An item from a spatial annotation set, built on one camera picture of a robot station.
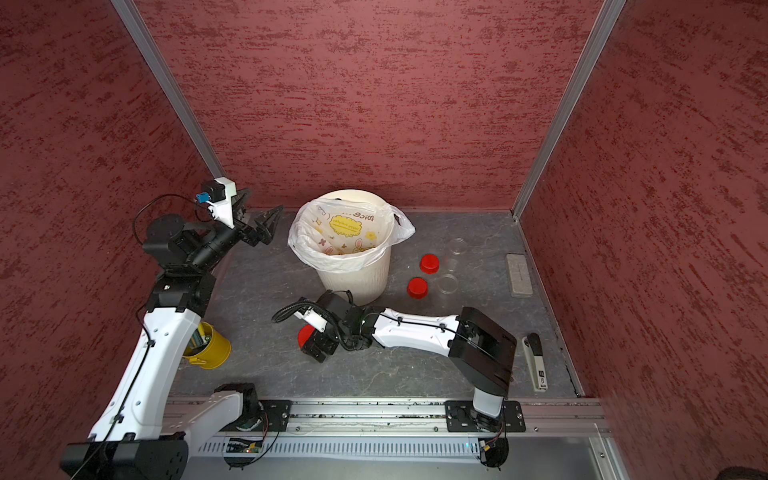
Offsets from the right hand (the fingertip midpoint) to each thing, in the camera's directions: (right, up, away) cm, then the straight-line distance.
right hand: (316, 340), depth 78 cm
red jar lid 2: (+29, +11, +18) cm, 36 cm away
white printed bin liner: (+6, +28, +14) cm, 32 cm away
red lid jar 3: (+37, +14, +8) cm, 40 cm away
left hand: (-8, +35, -14) cm, 39 cm away
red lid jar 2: (+42, +24, +19) cm, 52 cm away
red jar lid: (+34, +18, +25) cm, 46 cm away
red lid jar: (0, +5, -10) cm, 11 cm away
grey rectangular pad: (+63, +15, +20) cm, 68 cm away
